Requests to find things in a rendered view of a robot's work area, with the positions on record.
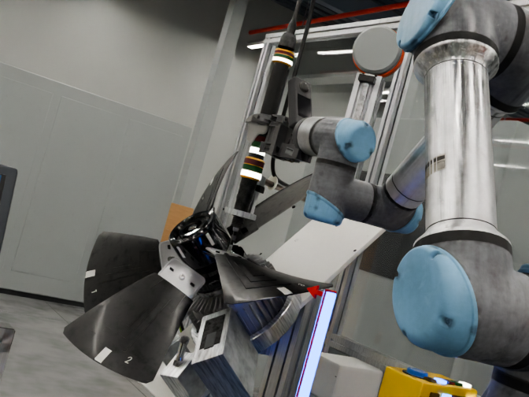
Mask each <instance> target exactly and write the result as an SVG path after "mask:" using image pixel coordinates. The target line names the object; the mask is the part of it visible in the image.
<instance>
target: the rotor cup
mask: <svg viewBox="0 0 529 397"><path fill-rule="evenodd" d="M193 224H196V225H197V227H196V228H195V229H193V230H191V231H189V230H188V228H189V227H190V226H191V225H193ZM207 233H209V235H210V237H211V238H212V240H213V242H214V243H215V244H214V245H213V246H212V244H211V243H210V241H209V240H208V238H207V236H206V234H207ZM168 240H169V242H170V244H171V245H172V248H173V249H174V251H175V252H176V253H177V255H178V257H179V259H180V260H181V261H182V262H183V263H185V264H186V265H188V266H189V267H191V268H192V269H193V270H194V271H195V272H197V273H199V274H200V275H201V276H203V277H204V278H205V280H206V282H205V283H204V285H203V286H202V287H201V288H200V289H199V291H211V290H213V289H216V288H219V287H221V282H220V275H219V272H218V268H217V264H216V259H215V258H213V257H211V256H208V255H207V254H203V253H202V252H203V251H204V252H208V253H211V252H209V251H208V250H206V247H211V248H215V249H218V250H224V251H227V250H228V249H229V246H230V243H231V238H230V236H229V235H228V233H227V231H226V229H225V228H224V226H223V225H222V223H221V221H220V219H219V217H218V216H217V215H216V214H215V213H214V212H213V211H211V210H206V211H201V212H198V213H195V214H192V215H190V216H189V217H187V218H185V219H184V220H182V221H181V222H180V223H178V225H177V226H175V227H174V229H173V230H172V231H171V233H170V235H169V238H168ZM177 247H179V248H180V250H181V251H182V252H183V254H184V256H185V258H183V256H182V255H181V253H180V252H179V250H178V249H177ZM231 250H232V253H234V254H238V255H241V256H242V257H244V258H245V259H247V255H246V252H245V251H244V250H243V248H242V247H241V246H239V245H233V247H232V249H231Z"/></svg>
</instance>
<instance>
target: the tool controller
mask: <svg viewBox="0 0 529 397"><path fill-rule="evenodd" d="M16 181H17V169H15V168H14V167H11V166H8V165H3V164H0V254H1V250H2V244H3V240H4V235H5V232H6V225H7V221H8V217H9V211H10V207H11V202H12V199H13V192H14V188H15V184H16Z"/></svg>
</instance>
